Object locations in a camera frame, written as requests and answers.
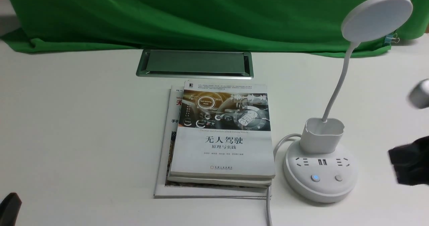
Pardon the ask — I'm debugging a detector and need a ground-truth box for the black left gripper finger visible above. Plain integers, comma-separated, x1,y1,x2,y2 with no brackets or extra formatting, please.
0,192,22,226

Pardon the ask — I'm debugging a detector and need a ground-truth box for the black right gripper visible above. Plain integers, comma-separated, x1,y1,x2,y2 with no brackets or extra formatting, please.
388,136,429,186

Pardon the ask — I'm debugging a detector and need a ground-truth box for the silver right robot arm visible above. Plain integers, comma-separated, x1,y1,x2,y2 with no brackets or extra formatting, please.
388,79,429,186

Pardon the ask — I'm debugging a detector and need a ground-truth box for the white desk lamp power strip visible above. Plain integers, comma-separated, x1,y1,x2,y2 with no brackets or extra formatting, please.
283,0,413,204

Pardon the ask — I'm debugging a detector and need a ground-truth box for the blue binder clip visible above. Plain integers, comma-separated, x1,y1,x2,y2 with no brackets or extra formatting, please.
383,33,400,46

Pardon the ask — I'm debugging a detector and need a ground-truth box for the thin white magazine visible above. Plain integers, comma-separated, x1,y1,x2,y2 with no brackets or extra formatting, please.
154,85,266,200

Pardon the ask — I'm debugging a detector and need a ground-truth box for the green backdrop cloth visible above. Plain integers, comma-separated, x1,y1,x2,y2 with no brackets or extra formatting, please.
2,0,428,57

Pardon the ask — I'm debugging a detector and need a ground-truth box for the white self-driving textbook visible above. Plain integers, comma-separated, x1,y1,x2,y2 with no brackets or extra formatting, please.
168,80,275,187

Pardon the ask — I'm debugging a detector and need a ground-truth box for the white power cord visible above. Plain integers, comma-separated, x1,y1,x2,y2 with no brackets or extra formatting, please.
265,133,302,226

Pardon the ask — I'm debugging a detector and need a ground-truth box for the silver desk cable hatch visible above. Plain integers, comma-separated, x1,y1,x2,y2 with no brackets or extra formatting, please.
135,49,254,80

